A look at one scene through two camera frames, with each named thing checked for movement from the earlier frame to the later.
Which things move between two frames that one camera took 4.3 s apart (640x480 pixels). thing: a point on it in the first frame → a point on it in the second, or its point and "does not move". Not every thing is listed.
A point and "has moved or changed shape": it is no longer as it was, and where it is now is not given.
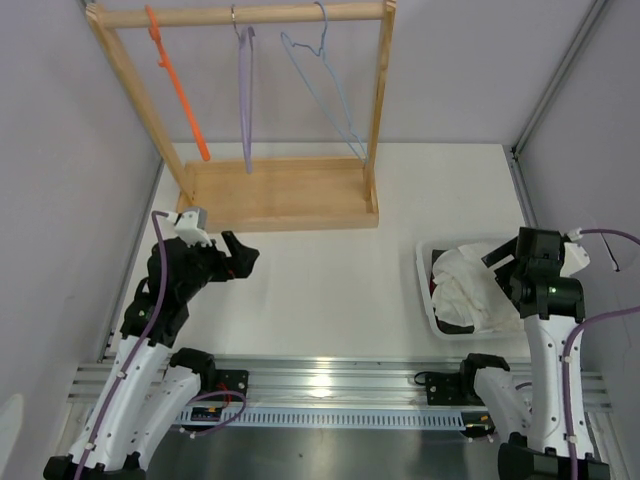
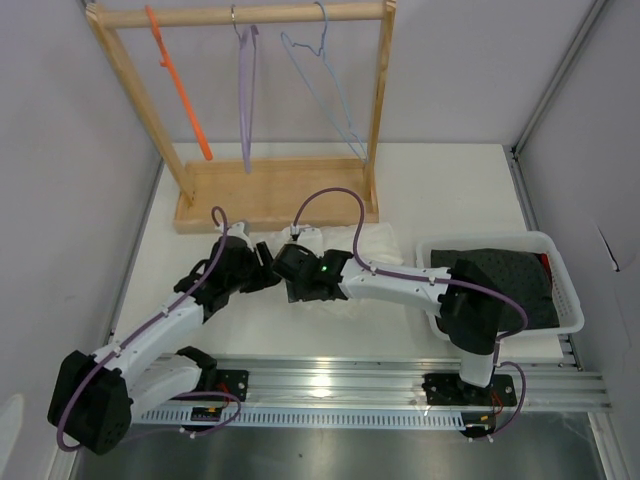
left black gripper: [242, 257] → [264, 276]
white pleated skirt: [467, 293] has moved or changed shape
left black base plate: [231, 380] does not move
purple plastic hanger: [246, 79] does not move
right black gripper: [502, 253] → [297, 292]
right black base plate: [445, 389] does not move
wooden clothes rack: [261, 195] does not move
